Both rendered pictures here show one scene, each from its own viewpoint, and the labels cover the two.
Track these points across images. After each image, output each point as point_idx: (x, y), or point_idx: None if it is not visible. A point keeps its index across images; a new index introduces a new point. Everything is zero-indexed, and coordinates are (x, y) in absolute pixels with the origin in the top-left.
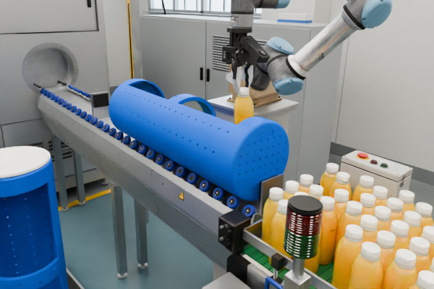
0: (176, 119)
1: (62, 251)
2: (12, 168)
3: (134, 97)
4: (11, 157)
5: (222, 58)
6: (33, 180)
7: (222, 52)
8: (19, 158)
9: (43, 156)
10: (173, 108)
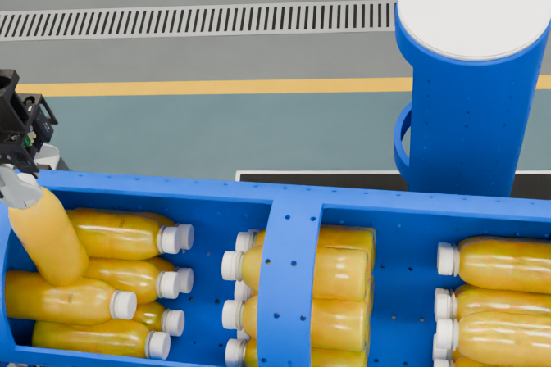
0: (236, 181)
1: (425, 179)
2: None
3: (492, 199)
4: (485, 6)
5: (53, 116)
6: (397, 33)
7: (47, 106)
8: (468, 13)
9: (447, 43)
10: (271, 189)
